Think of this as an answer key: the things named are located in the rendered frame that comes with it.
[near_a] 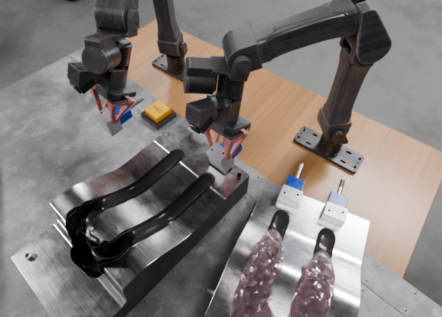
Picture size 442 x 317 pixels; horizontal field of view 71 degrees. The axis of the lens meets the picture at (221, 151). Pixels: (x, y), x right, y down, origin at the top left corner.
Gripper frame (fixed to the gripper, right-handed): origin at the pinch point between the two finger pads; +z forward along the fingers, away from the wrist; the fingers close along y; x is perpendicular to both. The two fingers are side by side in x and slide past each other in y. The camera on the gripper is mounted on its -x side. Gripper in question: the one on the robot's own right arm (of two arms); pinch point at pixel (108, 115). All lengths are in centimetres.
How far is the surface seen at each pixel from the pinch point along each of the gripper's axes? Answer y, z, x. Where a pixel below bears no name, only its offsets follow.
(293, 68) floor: -27, 14, 184
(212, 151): 27.4, -4.1, 8.9
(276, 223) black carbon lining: 48, 4, 12
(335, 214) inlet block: 58, -3, 19
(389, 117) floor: 49, 13, 184
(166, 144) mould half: 14.3, 2.3, 8.1
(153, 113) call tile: -1.3, 3.8, 17.4
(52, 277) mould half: 20.8, 22.2, -24.9
